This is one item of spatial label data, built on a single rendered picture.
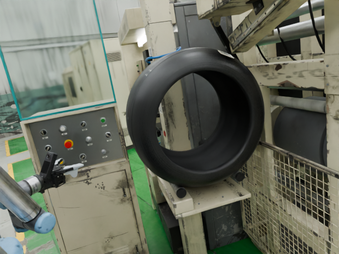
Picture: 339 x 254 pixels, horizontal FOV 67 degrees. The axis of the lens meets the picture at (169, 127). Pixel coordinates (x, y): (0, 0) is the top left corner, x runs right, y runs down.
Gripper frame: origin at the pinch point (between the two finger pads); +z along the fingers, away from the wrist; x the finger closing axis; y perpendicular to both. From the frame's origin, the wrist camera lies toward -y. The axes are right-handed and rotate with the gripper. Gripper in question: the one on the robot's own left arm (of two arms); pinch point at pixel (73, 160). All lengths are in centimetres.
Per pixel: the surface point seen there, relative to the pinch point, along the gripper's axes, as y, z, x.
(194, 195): 19, 24, 54
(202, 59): -46, 18, 61
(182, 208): 16, 9, 56
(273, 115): -2, 109, 76
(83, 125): -8.5, 25.7, -19.3
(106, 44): -60, 276, -226
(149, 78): -40, 6, 45
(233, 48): -49, 59, 61
